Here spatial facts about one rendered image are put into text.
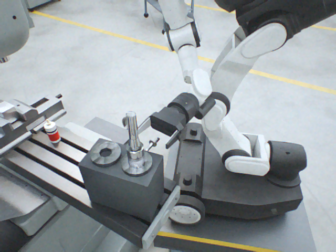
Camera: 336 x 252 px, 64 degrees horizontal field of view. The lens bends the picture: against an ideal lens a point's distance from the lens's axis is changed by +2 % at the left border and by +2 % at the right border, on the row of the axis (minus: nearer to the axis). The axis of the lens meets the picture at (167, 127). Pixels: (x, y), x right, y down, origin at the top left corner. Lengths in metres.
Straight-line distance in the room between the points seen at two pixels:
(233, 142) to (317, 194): 1.15
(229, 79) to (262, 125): 1.64
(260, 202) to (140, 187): 0.77
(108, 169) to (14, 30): 0.45
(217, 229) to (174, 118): 0.80
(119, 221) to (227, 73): 0.65
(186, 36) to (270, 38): 0.29
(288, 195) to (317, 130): 1.44
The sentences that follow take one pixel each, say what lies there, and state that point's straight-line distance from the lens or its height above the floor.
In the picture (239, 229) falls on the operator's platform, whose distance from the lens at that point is 1.47.
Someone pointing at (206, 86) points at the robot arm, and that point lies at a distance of 0.90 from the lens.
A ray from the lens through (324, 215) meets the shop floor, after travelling 2.20.
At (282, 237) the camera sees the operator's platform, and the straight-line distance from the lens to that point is 1.52.
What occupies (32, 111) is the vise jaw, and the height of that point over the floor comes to 1.00.
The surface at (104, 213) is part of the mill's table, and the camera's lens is 0.91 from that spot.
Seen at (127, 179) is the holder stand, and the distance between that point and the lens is 0.74.
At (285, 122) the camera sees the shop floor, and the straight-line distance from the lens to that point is 2.78.
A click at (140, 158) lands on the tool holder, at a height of 1.14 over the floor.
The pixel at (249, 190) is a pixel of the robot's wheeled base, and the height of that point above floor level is 0.57.
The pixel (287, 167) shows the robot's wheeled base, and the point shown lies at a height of 0.69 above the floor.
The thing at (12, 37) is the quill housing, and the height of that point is 1.37.
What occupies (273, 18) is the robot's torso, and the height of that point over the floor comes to 1.36.
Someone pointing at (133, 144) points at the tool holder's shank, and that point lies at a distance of 0.68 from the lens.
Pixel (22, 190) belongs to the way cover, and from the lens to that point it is 1.15.
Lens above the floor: 1.68
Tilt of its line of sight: 42 degrees down
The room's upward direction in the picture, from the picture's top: straight up
